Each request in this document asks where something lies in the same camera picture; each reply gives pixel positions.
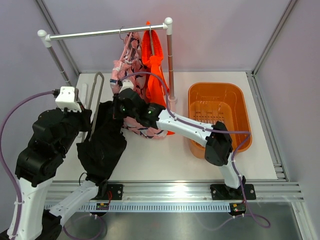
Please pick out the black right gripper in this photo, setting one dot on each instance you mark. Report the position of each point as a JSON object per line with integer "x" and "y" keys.
{"x": 116, "y": 114}

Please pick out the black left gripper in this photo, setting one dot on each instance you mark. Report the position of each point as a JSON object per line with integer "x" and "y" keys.
{"x": 85, "y": 115}

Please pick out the pink patterned shorts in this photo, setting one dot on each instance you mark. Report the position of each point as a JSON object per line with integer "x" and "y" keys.
{"x": 132, "y": 67}

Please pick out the black shorts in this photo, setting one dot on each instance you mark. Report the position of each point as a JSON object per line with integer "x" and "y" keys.
{"x": 100, "y": 155}

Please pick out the grey clothes hanger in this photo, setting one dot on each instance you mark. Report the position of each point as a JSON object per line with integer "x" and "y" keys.
{"x": 95, "y": 99}

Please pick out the pink clothes hanger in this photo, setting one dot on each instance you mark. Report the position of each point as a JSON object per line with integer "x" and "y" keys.
{"x": 126, "y": 42}

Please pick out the orange shorts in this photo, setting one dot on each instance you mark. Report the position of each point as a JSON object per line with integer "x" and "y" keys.
{"x": 156, "y": 85}

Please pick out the brown clothes hanger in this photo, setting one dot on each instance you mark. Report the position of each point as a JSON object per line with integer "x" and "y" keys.
{"x": 151, "y": 41}

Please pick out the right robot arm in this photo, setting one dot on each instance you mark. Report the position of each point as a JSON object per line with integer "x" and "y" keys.
{"x": 215, "y": 138}

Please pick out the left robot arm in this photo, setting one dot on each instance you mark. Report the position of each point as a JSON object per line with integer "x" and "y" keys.
{"x": 53, "y": 134}

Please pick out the orange plastic basket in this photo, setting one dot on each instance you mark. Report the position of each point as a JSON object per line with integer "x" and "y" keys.
{"x": 211, "y": 102}

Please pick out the white silver clothes rack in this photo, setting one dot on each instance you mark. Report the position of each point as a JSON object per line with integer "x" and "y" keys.
{"x": 167, "y": 25}

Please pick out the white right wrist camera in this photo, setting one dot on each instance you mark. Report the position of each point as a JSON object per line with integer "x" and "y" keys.
{"x": 125, "y": 84}

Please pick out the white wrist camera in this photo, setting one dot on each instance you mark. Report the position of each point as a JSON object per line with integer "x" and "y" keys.
{"x": 68, "y": 99}
{"x": 125, "y": 84}

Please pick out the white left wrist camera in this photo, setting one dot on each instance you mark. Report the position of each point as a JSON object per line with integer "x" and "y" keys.
{"x": 68, "y": 99}

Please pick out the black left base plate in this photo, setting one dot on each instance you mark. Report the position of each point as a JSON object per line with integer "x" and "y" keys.
{"x": 110, "y": 191}

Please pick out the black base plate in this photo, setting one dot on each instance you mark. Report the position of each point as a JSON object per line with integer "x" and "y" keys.
{"x": 247, "y": 192}
{"x": 110, "y": 191}

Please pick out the white slotted cable duct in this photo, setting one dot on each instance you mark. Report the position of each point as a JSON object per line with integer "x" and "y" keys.
{"x": 155, "y": 207}

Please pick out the aluminium mounting rail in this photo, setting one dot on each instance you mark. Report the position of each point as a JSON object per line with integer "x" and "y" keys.
{"x": 181, "y": 191}

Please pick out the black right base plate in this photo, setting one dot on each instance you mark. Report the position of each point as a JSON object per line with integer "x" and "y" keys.
{"x": 247, "y": 192}

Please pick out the aluminium cage frame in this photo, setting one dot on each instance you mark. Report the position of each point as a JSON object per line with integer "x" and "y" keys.
{"x": 277, "y": 40}

